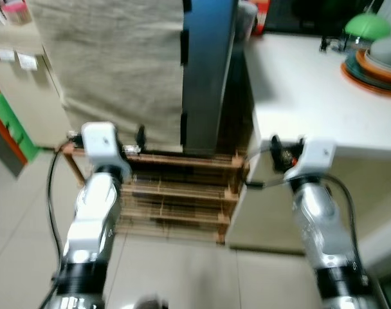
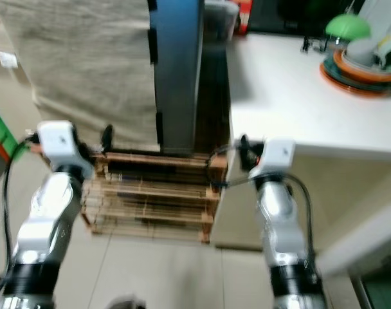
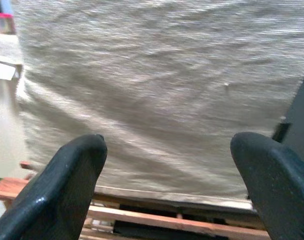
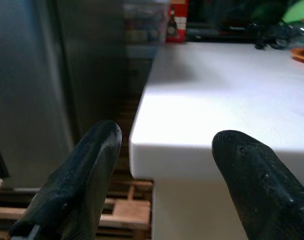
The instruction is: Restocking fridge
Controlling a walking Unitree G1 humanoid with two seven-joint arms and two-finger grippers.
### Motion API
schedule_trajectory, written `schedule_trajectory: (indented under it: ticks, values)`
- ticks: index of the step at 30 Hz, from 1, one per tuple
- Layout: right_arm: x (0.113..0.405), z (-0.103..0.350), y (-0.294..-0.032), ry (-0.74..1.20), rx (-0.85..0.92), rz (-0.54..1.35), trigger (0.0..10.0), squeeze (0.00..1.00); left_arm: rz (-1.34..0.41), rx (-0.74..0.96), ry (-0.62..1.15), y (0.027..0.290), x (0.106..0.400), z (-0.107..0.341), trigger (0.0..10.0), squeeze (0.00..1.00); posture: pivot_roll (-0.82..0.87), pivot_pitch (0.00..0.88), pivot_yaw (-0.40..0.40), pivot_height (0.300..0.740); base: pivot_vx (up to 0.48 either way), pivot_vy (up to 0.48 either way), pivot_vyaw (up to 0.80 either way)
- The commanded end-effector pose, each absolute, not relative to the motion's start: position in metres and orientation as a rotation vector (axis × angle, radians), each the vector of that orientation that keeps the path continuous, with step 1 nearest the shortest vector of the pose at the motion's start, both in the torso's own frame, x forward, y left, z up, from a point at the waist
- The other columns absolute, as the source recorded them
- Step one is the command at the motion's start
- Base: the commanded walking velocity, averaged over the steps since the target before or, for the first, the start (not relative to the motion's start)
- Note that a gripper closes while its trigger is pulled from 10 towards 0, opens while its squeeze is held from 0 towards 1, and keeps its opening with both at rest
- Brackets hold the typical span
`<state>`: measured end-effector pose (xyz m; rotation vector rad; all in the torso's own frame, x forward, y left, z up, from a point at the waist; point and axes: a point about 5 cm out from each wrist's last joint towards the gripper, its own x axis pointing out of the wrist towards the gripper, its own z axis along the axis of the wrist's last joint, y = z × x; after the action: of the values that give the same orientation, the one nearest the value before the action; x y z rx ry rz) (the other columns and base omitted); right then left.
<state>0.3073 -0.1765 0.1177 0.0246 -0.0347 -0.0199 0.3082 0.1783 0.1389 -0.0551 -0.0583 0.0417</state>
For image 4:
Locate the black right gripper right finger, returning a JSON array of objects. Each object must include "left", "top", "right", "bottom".
[{"left": 211, "top": 129, "right": 304, "bottom": 240}]

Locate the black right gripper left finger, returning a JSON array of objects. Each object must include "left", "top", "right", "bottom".
[{"left": 8, "top": 119, "right": 123, "bottom": 240}]

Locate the grey fridge body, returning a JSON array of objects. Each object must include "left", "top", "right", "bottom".
[{"left": 0, "top": 0, "right": 129, "bottom": 190}]

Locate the wooden slatted pallet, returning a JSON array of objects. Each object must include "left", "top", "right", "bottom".
[{"left": 0, "top": 94, "right": 154, "bottom": 240}]

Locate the white kitchen island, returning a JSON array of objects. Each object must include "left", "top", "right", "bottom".
[{"left": 128, "top": 41, "right": 304, "bottom": 240}]

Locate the orange plate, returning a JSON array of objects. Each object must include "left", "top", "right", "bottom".
[{"left": 290, "top": 47, "right": 304, "bottom": 65}]

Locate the black lumpy object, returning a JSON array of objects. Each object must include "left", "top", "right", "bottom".
[{"left": 253, "top": 21, "right": 304, "bottom": 51}]

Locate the clear storage container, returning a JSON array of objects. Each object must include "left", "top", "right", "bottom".
[{"left": 123, "top": 2, "right": 169, "bottom": 45}]

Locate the green rounded object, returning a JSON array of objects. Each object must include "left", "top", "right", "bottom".
[{"left": 279, "top": 0, "right": 304, "bottom": 25}]

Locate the red printed carton box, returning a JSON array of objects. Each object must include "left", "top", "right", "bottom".
[{"left": 165, "top": 0, "right": 190, "bottom": 43}]

